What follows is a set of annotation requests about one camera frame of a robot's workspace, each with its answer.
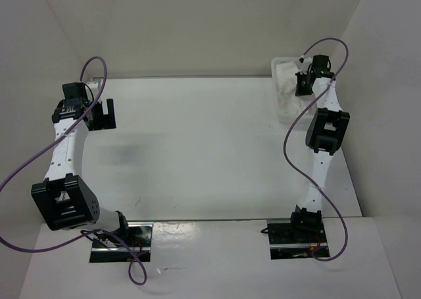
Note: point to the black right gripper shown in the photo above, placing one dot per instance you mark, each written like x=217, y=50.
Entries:
x=299, y=90

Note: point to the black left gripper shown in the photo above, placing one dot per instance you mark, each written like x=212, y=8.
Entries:
x=105, y=121

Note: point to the white pleated skirt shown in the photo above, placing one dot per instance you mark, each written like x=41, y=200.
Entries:
x=290, y=105

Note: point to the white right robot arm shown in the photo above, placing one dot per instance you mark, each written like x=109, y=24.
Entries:
x=324, y=138

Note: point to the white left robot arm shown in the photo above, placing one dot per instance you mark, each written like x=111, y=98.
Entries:
x=63, y=198

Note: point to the white plastic basket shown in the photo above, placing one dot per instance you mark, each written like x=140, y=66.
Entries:
x=309, y=99

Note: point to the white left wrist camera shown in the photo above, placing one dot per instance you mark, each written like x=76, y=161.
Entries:
x=95, y=84

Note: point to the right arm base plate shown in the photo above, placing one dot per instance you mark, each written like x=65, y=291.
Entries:
x=287, y=243

